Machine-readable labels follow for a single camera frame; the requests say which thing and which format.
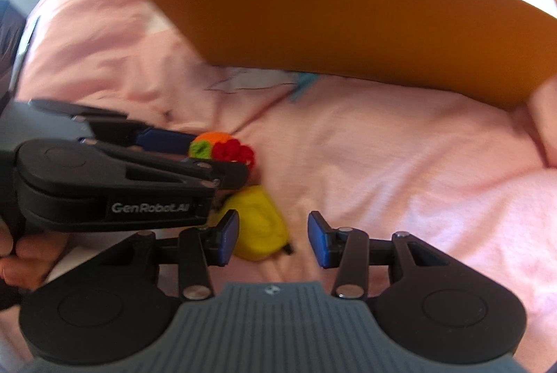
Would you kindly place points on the yellow soft toy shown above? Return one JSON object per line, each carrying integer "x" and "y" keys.
{"x": 259, "y": 225}

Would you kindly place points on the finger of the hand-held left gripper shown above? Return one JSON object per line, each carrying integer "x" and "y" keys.
{"x": 230, "y": 175}
{"x": 165, "y": 140}

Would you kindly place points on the white and pink cloth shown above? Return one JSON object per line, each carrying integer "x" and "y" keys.
{"x": 82, "y": 244}

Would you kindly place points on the orange storage box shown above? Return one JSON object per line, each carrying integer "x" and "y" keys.
{"x": 348, "y": 20}

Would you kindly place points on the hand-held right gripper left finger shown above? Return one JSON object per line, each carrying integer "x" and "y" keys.
{"x": 228, "y": 238}

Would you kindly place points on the colourful crochet toy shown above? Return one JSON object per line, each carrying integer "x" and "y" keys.
{"x": 226, "y": 149}

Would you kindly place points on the white paper scrap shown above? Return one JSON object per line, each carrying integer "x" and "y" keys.
{"x": 250, "y": 79}

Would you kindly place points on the person's left hand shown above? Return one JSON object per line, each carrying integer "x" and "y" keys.
{"x": 26, "y": 262}

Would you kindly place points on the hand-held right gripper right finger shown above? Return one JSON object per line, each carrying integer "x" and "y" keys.
{"x": 317, "y": 242}

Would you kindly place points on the blue strip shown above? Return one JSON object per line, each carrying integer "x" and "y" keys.
{"x": 302, "y": 88}

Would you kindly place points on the pink printed blanket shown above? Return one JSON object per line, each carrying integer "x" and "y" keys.
{"x": 391, "y": 164}

